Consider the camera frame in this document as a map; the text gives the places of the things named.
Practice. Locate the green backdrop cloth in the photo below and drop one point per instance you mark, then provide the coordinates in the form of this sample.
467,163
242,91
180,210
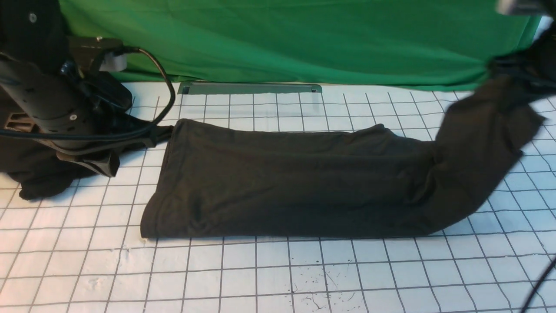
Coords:
421,44

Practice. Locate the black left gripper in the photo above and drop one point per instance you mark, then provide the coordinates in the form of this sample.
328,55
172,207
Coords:
101,153

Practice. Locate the gray long-sleeved shirt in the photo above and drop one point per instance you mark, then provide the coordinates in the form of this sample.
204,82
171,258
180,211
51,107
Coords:
371,183

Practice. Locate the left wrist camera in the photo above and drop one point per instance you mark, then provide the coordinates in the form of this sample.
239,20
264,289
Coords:
98,54

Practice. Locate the pile of black clothes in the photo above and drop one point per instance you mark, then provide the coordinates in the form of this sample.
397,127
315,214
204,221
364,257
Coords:
39,174

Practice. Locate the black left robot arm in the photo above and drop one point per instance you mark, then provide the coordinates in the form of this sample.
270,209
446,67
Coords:
32,32

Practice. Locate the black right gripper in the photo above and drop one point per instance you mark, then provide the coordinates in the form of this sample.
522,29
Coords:
534,66

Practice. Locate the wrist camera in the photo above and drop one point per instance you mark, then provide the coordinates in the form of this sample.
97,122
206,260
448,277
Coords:
98,54
526,7

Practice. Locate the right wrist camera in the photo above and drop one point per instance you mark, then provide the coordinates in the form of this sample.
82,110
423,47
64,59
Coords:
526,7

